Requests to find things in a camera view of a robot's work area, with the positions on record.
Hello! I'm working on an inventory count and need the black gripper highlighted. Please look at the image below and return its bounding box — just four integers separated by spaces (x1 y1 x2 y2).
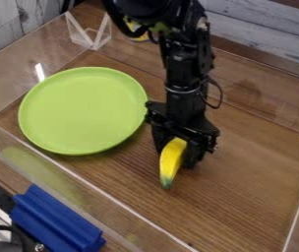
146 86 221 169

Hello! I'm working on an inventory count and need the yellow toy banana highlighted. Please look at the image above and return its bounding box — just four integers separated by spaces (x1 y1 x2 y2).
160 138 187 189

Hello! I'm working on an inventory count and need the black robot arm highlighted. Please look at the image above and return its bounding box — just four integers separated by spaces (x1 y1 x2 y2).
103 0 221 168

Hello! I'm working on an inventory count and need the green plastic plate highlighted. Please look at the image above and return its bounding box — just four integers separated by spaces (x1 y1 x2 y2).
19 67 147 156

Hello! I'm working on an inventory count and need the yellow labelled tin can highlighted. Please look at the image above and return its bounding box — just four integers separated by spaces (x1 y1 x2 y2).
123 14 151 42

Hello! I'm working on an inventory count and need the blue plastic clamp block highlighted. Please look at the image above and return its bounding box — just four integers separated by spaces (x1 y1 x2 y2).
11 184 107 252

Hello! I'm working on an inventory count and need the clear acrylic enclosure wall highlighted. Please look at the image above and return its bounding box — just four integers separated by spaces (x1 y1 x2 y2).
0 127 195 252

